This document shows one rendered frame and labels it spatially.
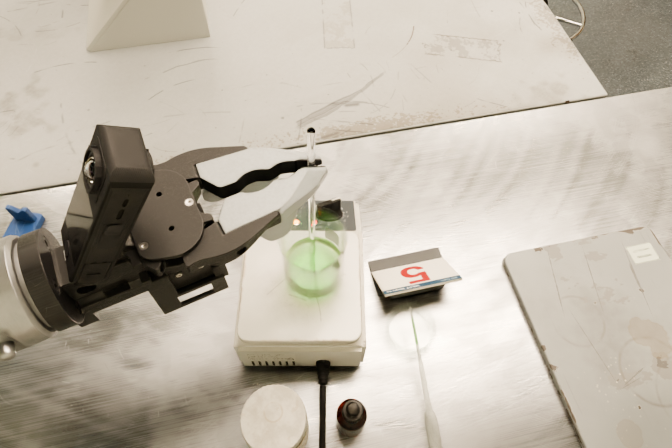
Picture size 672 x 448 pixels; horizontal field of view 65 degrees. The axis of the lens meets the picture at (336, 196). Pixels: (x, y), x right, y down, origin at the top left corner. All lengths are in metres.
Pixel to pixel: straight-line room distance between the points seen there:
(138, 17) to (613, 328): 0.77
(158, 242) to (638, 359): 0.52
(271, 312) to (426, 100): 0.42
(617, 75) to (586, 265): 1.78
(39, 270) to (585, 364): 0.53
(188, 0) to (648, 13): 2.27
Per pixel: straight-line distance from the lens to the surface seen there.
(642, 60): 2.55
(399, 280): 0.61
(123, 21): 0.89
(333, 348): 0.53
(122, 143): 0.32
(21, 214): 0.74
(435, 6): 0.97
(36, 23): 1.03
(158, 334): 0.63
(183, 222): 0.37
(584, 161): 0.80
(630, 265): 0.73
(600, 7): 2.74
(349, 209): 0.63
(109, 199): 0.31
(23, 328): 0.39
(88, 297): 0.42
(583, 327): 0.66
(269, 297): 0.53
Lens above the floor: 1.48
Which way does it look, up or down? 57 degrees down
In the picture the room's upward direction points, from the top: 2 degrees clockwise
